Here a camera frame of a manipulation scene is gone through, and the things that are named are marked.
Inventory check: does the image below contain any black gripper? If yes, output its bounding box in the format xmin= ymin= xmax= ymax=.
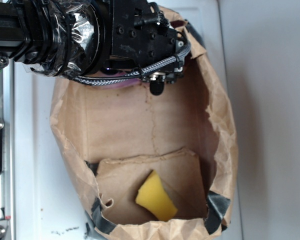
xmin=100 ymin=0 xmax=185 ymax=96

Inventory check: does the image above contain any yellow sponge piece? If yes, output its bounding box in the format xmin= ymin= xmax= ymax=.
xmin=135 ymin=170 xmax=178 ymax=222

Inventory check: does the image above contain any grey braided cable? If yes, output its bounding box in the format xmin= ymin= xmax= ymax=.
xmin=72 ymin=38 xmax=192 ymax=87

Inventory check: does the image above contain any aluminium frame rail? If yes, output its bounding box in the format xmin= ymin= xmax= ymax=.
xmin=0 ymin=56 xmax=15 ymax=240

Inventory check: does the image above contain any brown paper bag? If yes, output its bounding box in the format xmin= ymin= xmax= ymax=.
xmin=50 ymin=8 xmax=238 ymax=240

